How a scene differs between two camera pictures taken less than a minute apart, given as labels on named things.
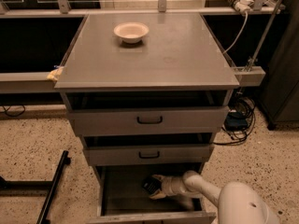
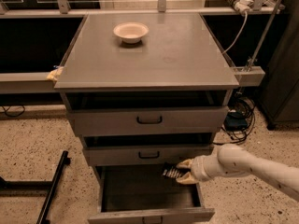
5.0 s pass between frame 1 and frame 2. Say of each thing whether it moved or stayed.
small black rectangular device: moved
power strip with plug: stayed
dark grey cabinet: stayed
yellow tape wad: stayed
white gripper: moved
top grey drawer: stayed
